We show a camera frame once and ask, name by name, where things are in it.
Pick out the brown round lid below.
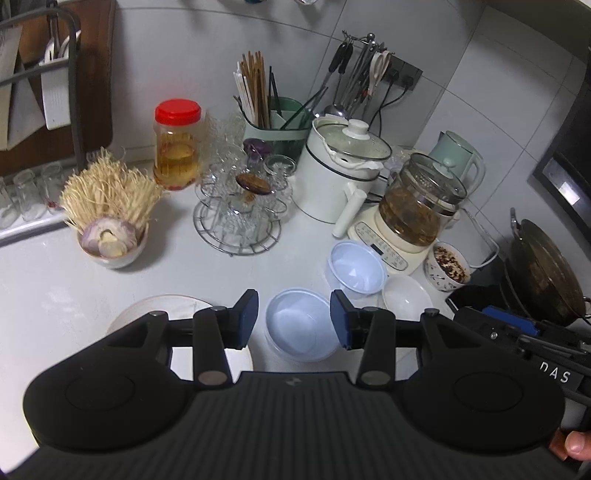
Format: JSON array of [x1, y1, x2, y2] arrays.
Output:
[[235, 173, 271, 195]]

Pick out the sliced purple onion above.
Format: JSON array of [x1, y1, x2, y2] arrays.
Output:
[[81, 218, 139, 257]]

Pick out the pale green kettle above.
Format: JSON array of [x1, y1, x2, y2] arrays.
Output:
[[427, 130, 486, 200]]

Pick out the large white floral plate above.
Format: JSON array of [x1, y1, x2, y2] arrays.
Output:
[[106, 295, 256, 385]]

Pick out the blue plastic bowl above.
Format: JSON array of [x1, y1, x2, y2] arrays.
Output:
[[328, 240, 389, 297], [264, 288, 343, 363]]

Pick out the clear drinking glass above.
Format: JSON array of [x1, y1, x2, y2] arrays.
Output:
[[14, 169, 48, 221], [0, 179, 18, 230], [41, 161, 66, 212]]

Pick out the dark wall appliance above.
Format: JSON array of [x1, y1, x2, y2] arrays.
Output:
[[532, 46, 591, 223]]

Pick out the white power cable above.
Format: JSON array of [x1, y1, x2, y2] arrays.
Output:
[[461, 207, 502, 269]]

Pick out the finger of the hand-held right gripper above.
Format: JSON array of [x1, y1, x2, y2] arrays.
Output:
[[455, 305, 541, 343]]

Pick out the black gas stove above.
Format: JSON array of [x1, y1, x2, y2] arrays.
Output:
[[444, 258, 591, 334]]

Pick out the cluster of glass cups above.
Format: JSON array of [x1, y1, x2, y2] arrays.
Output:
[[198, 115, 297, 243]]

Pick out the red-lidded plastic jar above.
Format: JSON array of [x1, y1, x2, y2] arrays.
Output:
[[153, 99, 204, 191]]

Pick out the person's right hand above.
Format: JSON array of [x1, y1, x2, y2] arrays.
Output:
[[551, 429, 591, 476]]

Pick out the white drip tray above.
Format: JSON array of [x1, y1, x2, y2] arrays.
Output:
[[0, 202, 78, 247]]

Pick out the white electric cooking pot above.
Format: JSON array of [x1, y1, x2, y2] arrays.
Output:
[[293, 116, 393, 238]]

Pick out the wooden cutting board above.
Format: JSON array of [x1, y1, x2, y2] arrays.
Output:
[[0, 0, 117, 177]]

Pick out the dark wok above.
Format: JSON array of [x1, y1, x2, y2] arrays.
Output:
[[505, 207, 591, 327]]

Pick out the dark wall power outlet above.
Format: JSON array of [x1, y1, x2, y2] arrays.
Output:
[[380, 54, 424, 89]]

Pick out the glass electric health kettle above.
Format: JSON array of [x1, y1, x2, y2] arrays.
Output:
[[347, 152, 470, 277]]

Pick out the small white bowl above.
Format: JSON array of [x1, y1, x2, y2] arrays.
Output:
[[382, 274, 435, 320]]

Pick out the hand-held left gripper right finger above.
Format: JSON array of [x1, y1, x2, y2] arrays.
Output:
[[330, 290, 485, 388]]

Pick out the hanging kitchen utensils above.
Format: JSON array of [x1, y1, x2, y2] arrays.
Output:
[[318, 30, 394, 120]]

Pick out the green chopstick holder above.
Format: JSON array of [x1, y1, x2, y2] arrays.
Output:
[[242, 96, 315, 163]]

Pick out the patterned bowl of spices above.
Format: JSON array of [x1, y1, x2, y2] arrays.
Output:
[[424, 241, 473, 293]]

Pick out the white cutlery holder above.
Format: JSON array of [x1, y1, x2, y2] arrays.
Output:
[[40, 36, 83, 131]]

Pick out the steel cleaver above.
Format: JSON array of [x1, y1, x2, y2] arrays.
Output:
[[0, 25, 45, 151]]

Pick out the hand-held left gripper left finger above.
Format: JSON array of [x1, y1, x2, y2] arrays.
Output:
[[104, 289, 259, 387]]

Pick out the white bowl with vegetables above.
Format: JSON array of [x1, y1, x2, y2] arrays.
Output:
[[76, 222, 150, 270]]

